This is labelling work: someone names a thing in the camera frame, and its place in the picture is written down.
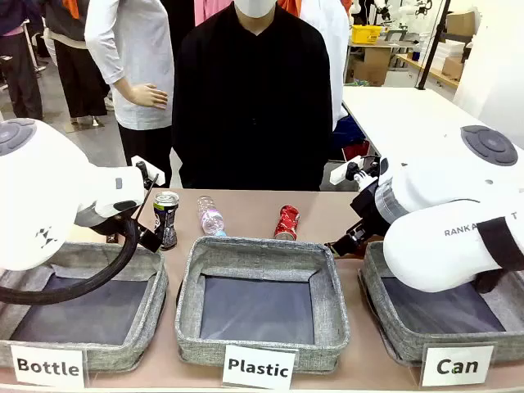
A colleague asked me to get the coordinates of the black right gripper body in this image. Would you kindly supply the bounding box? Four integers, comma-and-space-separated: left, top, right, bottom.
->
347, 179, 391, 249

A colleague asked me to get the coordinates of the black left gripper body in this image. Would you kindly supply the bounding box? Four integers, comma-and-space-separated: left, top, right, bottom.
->
137, 224, 164, 254

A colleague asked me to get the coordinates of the black crushed can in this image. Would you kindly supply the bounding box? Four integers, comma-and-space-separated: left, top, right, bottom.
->
153, 191, 180, 251

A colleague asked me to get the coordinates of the small clear water bottle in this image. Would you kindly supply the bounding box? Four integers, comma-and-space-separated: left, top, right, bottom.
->
197, 195, 228, 237

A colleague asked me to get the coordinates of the grey fabric basket bottle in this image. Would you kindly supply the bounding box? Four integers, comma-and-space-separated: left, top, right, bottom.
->
0, 241, 169, 373

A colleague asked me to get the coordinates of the red crushed can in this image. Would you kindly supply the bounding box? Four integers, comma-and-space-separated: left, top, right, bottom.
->
273, 204, 302, 241

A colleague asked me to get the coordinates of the grey fabric basket can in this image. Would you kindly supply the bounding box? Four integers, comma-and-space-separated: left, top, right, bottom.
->
358, 240, 524, 367

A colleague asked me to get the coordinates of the grey fabric basket plastic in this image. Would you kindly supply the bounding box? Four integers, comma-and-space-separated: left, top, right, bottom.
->
174, 235, 351, 373

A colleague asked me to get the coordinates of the white Can label card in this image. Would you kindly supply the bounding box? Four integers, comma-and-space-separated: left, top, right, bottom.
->
421, 346, 495, 388

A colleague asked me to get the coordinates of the yellow plastic basket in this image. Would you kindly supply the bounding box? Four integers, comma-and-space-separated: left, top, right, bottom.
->
351, 24, 390, 45

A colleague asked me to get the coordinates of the bystander bare hand on hip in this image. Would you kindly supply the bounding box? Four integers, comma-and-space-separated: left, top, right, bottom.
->
130, 83, 169, 111

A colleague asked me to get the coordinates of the white Plastic label card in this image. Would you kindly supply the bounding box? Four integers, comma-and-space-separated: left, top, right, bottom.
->
223, 344, 296, 390

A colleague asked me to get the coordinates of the brown cardboard box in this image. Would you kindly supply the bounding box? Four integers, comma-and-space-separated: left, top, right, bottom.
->
346, 47, 392, 87

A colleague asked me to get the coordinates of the person in black top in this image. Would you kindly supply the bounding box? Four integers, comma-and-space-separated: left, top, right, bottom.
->
170, 0, 333, 192

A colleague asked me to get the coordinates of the white Bottle label card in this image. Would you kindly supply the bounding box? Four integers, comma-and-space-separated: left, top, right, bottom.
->
10, 344, 86, 389

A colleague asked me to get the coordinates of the person in white coat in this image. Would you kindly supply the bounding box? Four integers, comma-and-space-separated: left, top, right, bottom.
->
300, 0, 351, 129

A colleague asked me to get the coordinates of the black slanted pole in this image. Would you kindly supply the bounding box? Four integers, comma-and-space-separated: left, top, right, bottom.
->
415, 0, 451, 90

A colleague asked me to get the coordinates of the bystander in black trousers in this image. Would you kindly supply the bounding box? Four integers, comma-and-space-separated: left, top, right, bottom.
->
43, 0, 110, 120

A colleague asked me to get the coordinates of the person in white shirt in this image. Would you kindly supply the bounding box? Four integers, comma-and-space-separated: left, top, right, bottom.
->
84, 0, 177, 189

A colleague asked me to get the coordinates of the bystander in dark clothes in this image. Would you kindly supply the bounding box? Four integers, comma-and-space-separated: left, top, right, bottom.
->
0, 0, 44, 122

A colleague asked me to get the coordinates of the white face mask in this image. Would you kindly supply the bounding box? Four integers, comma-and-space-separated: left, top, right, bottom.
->
233, 0, 280, 20

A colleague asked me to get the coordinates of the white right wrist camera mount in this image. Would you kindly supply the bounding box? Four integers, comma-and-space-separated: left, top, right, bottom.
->
329, 155, 382, 185

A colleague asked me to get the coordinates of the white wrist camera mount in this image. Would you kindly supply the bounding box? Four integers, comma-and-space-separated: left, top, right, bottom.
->
130, 155, 166, 188
329, 155, 382, 185

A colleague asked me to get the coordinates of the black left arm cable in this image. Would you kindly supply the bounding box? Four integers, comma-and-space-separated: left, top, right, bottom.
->
0, 212, 138, 305

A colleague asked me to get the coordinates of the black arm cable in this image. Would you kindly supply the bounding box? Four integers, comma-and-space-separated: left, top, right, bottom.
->
477, 216, 524, 295
0, 212, 138, 305

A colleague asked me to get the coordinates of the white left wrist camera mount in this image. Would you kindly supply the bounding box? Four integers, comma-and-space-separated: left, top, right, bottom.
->
130, 155, 166, 188

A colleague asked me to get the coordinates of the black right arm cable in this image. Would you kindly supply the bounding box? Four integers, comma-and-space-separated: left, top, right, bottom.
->
477, 216, 524, 295

